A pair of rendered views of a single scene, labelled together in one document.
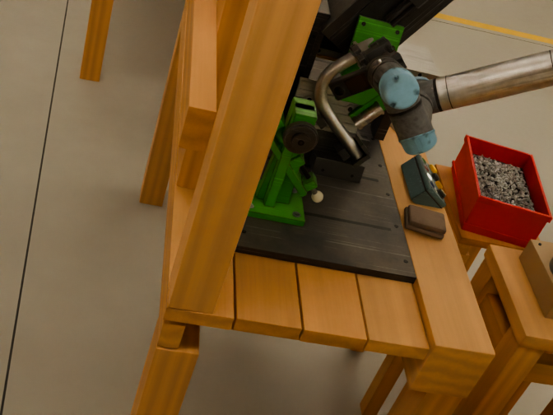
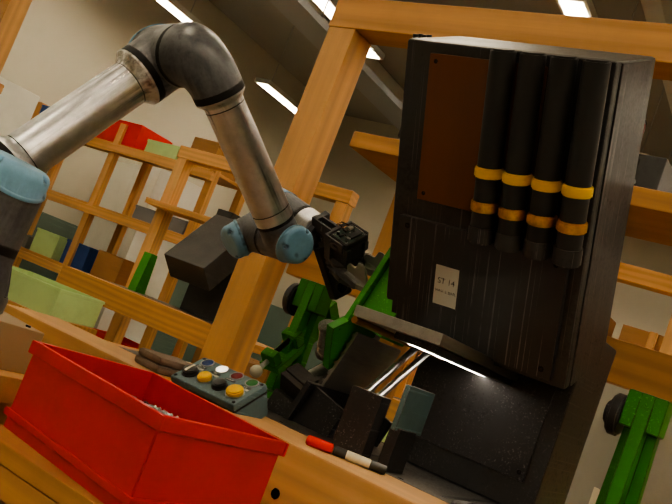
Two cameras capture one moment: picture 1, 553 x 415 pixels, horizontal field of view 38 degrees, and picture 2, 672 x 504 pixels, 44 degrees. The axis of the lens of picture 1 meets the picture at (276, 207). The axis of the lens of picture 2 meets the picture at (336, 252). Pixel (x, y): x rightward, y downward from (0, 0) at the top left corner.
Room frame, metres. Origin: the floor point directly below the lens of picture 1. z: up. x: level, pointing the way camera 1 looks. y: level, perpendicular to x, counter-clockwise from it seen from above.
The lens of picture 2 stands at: (2.99, -1.17, 1.06)
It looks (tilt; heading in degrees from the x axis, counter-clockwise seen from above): 6 degrees up; 141
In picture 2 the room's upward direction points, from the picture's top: 21 degrees clockwise
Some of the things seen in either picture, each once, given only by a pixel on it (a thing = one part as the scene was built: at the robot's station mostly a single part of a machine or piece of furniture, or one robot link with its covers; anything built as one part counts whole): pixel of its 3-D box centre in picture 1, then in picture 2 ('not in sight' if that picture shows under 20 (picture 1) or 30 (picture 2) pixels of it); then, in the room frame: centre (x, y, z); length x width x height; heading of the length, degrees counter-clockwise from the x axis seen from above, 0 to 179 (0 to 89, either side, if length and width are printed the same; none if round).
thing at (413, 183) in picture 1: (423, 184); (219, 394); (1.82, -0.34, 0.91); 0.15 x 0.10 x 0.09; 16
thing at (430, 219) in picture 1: (425, 220); (168, 365); (1.66, -0.35, 0.91); 0.10 x 0.08 x 0.03; 96
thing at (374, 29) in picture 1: (367, 57); (393, 301); (1.87, -0.08, 1.17); 0.13 x 0.12 x 0.20; 16
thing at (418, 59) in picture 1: (364, 50); (446, 351); (2.03, -0.07, 1.11); 0.39 x 0.16 x 0.03; 106
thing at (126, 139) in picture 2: not in sight; (93, 240); (-4.25, 2.04, 1.13); 2.48 x 0.54 x 2.27; 20
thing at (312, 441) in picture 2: not in sight; (346, 454); (2.06, -0.25, 0.91); 0.13 x 0.02 x 0.02; 42
